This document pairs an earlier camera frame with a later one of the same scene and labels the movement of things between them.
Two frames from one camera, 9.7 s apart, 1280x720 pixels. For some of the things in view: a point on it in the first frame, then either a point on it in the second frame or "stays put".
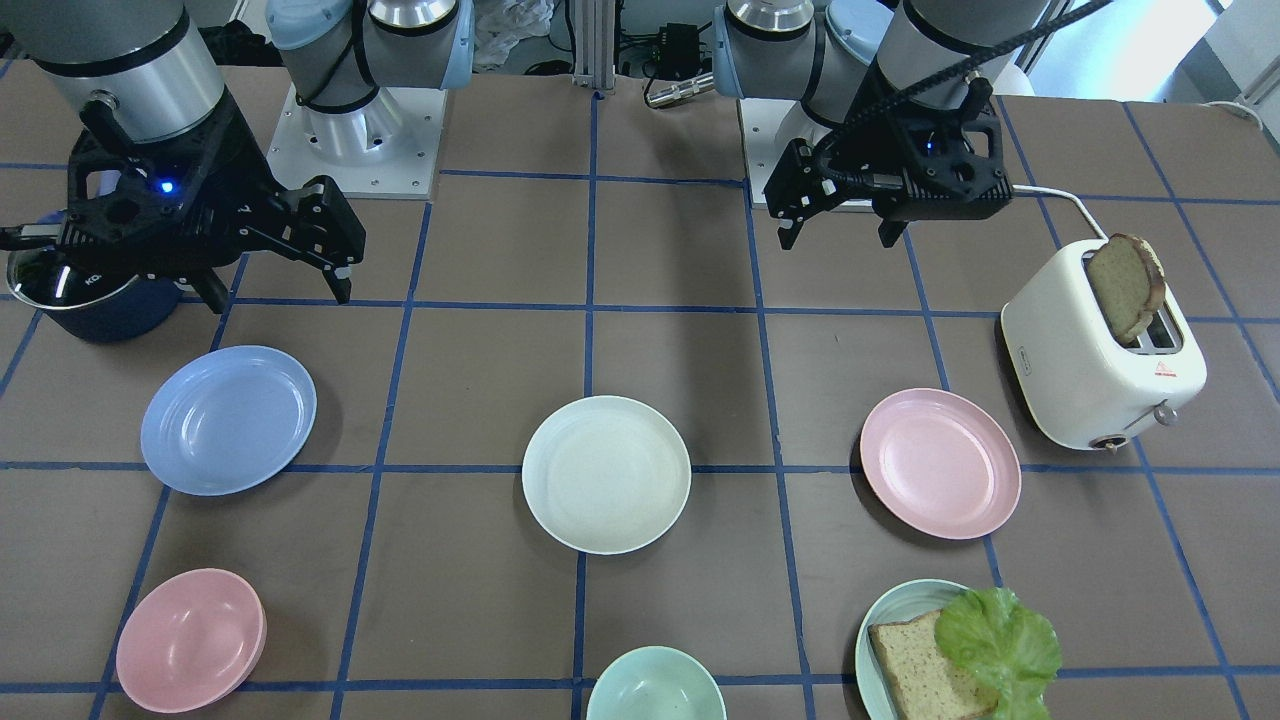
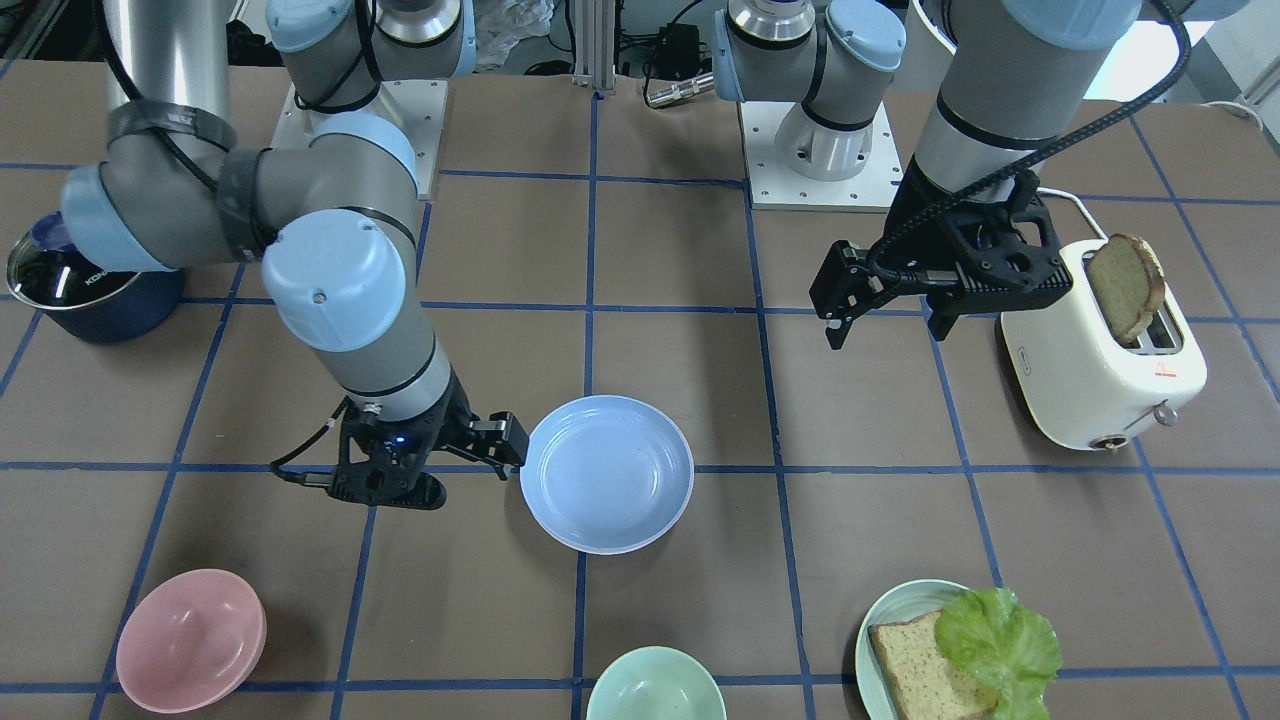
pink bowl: (190, 640) stays put
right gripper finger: (313, 219) -> (505, 441)
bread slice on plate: (927, 687) stays put
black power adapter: (679, 51) stays put
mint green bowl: (652, 682) stays put
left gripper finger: (890, 231) -> (942, 320)
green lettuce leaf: (1006, 644) stays put
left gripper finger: (802, 185) -> (846, 286)
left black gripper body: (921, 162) -> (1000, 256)
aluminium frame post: (594, 44) stays put
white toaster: (1077, 382) stays put
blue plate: (229, 422) -> (607, 475)
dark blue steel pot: (88, 301) stays put
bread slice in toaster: (1129, 283) stays put
